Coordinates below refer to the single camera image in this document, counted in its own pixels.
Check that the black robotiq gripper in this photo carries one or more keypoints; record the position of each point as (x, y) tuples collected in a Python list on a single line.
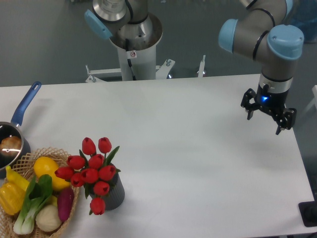
[(272, 104)]

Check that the dark grey ribbed vase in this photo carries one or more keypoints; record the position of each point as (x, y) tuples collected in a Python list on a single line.
[(107, 192)]

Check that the red tulip bouquet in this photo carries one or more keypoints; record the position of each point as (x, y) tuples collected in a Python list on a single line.
[(82, 169)]

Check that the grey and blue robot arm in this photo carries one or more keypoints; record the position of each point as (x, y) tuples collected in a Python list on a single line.
[(261, 36)]

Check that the black device at table edge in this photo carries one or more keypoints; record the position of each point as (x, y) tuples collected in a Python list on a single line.
[(308, 211)]

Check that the blue object in background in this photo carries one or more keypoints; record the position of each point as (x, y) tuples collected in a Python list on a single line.
[(304, 17)]

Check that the purple eggplant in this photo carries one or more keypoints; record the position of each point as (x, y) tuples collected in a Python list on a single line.
[(64, 203)]

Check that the yellow mango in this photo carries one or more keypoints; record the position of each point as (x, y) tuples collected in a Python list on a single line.
[(47, 166)]

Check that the green bok choy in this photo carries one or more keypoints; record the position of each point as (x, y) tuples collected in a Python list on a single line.
[(37, 194)]

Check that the white garlic bulb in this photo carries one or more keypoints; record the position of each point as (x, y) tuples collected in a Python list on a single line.
[(47, 219)]

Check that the brown bread in pan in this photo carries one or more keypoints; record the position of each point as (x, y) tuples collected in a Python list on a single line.
[(11, 144)]

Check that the yellow bell pepper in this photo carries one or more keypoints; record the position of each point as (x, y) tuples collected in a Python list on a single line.
[(11, 198)]

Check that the white frame at right edge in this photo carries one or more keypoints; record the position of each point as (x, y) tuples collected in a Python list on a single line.
[(312, 105)]

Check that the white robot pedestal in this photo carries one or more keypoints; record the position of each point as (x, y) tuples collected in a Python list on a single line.
[(136, 46)]

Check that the blue handled saucepan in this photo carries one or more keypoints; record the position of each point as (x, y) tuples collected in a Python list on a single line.
[(12, 128)]

